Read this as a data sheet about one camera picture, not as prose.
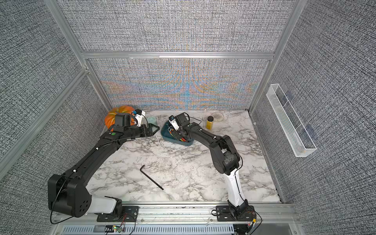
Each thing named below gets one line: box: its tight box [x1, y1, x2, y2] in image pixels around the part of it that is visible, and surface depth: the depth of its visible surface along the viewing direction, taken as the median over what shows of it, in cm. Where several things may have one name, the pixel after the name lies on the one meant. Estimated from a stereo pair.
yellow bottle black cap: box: [206, 115, 214, 131], surface depth 105 cm
